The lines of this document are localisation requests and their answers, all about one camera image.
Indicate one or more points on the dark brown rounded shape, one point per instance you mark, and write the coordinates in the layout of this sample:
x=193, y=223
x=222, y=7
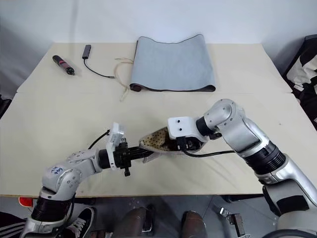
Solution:
x=137, y=221
x=194, y=224

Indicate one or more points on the red object under table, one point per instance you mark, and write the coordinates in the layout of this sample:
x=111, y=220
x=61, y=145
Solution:
x=26, y=202

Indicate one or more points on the black and red electric screwdriver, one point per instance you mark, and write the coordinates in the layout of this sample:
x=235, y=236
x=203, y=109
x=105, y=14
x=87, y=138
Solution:
x=63, y=64

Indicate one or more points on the grey folded mat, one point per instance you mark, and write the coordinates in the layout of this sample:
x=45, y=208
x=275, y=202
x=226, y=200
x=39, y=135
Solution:
x=173, y=64

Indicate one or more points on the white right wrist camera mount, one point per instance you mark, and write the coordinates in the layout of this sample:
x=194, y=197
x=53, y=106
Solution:
x=182, y=124

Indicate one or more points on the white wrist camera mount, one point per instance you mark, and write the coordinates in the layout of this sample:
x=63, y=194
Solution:
x=182, y=124
x=115, y=137

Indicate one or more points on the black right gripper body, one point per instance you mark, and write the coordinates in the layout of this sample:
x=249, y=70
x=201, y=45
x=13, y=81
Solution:
x=189, y=144

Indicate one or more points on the black trouser leg white stripes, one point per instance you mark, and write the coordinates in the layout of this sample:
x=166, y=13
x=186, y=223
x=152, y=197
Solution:
x=11, y=226

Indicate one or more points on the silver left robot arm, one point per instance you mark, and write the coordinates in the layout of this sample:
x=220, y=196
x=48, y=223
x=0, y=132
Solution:
x=64, y=178

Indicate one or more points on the black sneaker with white laces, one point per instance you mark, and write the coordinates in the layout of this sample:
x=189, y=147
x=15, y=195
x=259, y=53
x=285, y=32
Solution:
x=80, y=224

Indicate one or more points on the grey plaid pouch dotted lining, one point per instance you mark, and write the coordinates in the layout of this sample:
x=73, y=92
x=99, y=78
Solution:
x=156, y=137

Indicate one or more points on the metal clamp under table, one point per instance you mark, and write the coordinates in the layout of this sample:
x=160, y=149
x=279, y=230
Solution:
x=231, y=219

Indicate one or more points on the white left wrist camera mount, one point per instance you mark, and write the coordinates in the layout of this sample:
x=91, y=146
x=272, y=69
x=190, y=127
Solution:
x=115, y=137

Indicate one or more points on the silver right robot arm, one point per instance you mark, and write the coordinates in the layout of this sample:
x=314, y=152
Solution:
x=232, y=124

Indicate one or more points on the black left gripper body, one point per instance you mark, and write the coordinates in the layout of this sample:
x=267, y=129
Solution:
x=121, y=158

